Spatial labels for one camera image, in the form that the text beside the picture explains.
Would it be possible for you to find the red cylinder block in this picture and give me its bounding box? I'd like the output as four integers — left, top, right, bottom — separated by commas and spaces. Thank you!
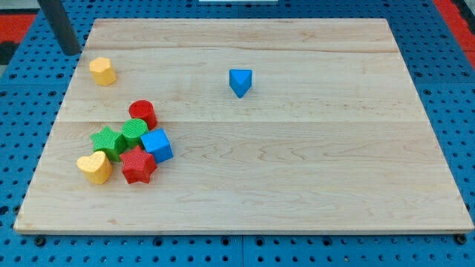
128, 99, 158, 130

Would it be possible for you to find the green cylinder block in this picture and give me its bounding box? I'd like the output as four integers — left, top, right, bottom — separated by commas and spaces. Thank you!
122, 118, 148, 149

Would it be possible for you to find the red star block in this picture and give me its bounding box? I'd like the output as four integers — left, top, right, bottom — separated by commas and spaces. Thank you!
119, 145, 157, 184

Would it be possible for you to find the yellow hexagon block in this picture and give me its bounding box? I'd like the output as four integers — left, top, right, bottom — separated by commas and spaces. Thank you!
89, 57, 117, 86

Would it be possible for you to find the green star block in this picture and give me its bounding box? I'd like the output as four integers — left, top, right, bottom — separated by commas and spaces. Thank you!
90, 126, 128, 162

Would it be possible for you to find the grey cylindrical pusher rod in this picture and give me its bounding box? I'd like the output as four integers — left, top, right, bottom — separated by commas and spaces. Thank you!
37, 0, 81, 56

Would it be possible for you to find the yellow heart block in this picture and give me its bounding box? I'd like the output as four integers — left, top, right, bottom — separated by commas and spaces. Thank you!
76, 151, 113, 185

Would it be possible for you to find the blue triangle block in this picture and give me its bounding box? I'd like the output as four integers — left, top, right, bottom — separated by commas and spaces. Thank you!
229, 69, 253, 99

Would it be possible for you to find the light wooden board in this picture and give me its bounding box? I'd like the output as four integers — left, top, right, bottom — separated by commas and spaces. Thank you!
14, 19, 474, 235

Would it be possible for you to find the blue cube block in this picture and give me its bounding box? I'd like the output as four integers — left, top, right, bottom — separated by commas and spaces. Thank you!
140, 128, 174, 163

